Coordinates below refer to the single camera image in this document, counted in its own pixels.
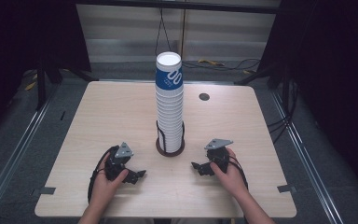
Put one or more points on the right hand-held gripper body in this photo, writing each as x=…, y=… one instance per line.
x=219, y=157

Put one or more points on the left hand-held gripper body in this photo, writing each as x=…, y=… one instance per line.
x=118, y=165

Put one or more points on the stack of white cups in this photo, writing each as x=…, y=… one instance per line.
x=169, y=118

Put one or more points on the person's right hand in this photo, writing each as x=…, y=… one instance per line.
x=233, y=182

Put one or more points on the person's left hand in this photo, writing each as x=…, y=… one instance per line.
x=102, y=189

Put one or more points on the round dark table grommet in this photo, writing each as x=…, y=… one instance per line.
x=204, y=96

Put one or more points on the grey tape strip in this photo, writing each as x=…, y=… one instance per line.
x=286, y=188
x=45, y=190

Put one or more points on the black metal stand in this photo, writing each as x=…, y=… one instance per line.
x=258, y=74
x=41, y=87

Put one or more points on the yellow tape piece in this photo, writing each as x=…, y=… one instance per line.
x=211, y=62
x=30, y=86

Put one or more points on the dark curtain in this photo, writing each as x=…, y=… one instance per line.
x=18, y=46
x=332, y=77

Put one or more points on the metal floor rail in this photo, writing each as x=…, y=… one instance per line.
x=15, y=149
x=304, y=152

